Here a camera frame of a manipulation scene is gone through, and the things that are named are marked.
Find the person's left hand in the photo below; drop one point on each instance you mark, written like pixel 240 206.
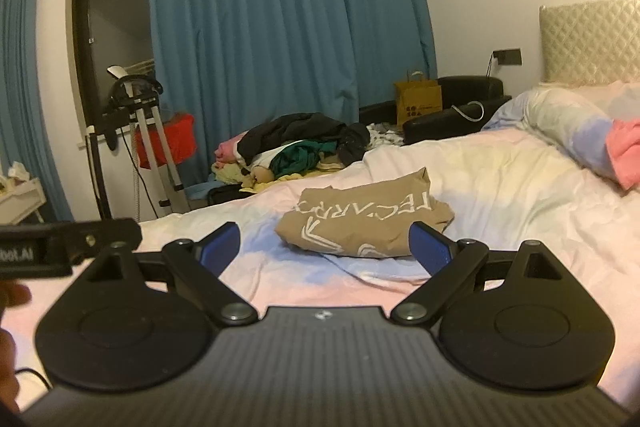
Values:
pixel 12 294

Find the dark wall socket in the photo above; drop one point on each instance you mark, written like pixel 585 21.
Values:
pixel 507 57

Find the pastel tie-dye duvet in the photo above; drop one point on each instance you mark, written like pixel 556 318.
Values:
pixel 500 207

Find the pile of clothes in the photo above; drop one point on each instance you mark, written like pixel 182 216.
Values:
pixel 300 127

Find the tissue box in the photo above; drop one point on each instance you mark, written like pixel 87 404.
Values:
pixel 17 174

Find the cream quilted headboard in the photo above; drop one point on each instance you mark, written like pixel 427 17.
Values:
pixel 590 42

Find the brown cardboard box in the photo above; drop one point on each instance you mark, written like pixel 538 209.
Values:
pixel 417 102

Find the narrow blue curtain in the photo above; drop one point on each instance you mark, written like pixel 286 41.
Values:
pixel 20 82

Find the tan printed t-shirt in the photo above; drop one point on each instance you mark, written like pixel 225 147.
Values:
pixel 350 217

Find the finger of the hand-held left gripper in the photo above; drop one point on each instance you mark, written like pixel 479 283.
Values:
pixel 100 232

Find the wide blue curtain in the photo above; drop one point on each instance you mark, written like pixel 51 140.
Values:
pixel 280 7

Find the black armchair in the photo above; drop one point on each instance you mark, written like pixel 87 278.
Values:
pixel 440 127

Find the pink cloth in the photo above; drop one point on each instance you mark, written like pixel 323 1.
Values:
pixel 625 152

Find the red cloth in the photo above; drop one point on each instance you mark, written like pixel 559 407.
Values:
pixel 180 142

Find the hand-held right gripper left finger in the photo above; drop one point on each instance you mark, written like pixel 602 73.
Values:
pixel 220 247

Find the garment steamer stand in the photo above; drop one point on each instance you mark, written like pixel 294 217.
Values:
pixel 147 132

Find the pastel tie-dye pillow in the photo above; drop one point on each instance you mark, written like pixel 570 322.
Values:
pixel 560 117

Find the white dressing table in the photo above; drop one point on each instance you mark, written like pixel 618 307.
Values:
pixel 22 202

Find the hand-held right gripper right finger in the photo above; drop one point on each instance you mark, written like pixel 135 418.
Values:
pixel 430 249

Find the dark window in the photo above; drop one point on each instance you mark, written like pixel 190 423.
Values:
pixel 115 7

